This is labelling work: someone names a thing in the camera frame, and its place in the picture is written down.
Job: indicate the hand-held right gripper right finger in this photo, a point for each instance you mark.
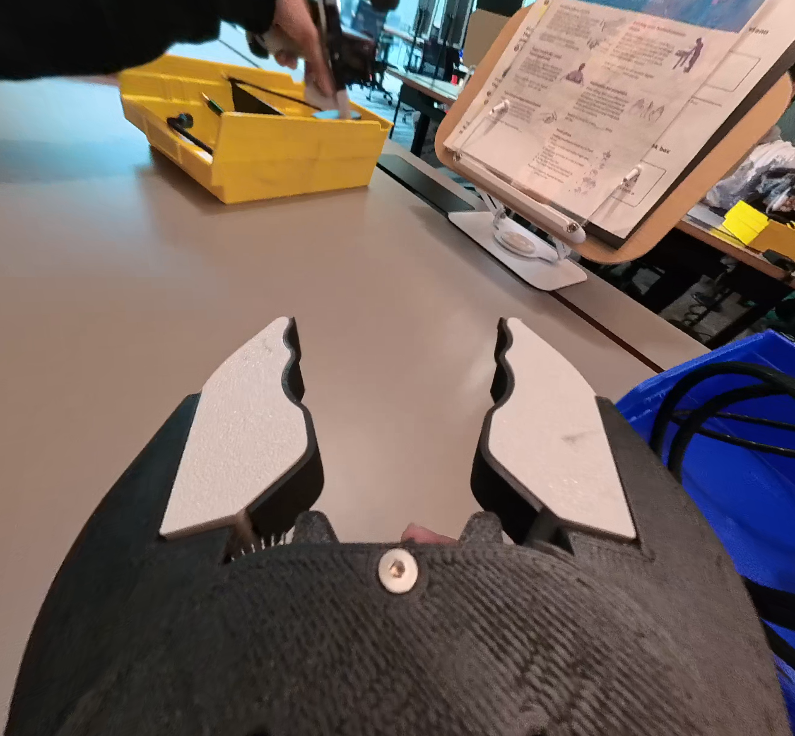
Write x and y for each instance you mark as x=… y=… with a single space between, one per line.
x=559 y=438

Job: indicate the wooden side table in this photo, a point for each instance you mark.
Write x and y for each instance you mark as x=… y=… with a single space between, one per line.
x=702 y=231

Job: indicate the black flat desk strip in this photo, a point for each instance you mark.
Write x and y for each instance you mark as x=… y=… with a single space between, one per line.
x=428 y=183

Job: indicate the yellow sticky note pad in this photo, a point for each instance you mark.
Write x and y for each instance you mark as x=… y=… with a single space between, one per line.
x=745 y=220

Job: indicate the pile of plastic bags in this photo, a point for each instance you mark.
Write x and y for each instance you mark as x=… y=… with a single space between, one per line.
x=764 y=177

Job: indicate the person's right hand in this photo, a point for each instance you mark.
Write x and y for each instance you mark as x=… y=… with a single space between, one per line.
x=425 y=534

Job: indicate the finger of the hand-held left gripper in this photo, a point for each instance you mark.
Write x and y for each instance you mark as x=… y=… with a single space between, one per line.
x=324 y=96

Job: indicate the person's left hand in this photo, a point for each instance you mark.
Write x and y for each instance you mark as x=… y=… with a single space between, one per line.
x=298 y=28

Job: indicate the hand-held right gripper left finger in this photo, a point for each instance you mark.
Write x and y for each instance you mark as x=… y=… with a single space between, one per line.
x=242 y=432

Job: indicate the row of background office desks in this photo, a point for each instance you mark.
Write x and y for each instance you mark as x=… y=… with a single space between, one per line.
x=428 y=87

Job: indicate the white instruction sheet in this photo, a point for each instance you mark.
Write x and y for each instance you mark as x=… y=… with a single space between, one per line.
x=745 y=65

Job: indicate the grey desk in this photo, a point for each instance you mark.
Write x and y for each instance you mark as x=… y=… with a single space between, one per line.
x=372 y=289

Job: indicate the blue plastic bin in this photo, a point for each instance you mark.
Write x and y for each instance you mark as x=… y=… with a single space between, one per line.
x=745 y=500

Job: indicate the wooden document stand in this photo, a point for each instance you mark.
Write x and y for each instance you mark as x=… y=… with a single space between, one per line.
x=733 y=171

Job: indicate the yellow plastic bin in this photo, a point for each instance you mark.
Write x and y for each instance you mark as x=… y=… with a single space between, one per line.
x=279 y=152

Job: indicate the blue header exercise sheet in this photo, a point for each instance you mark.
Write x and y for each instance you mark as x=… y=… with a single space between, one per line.
x=590 y=65

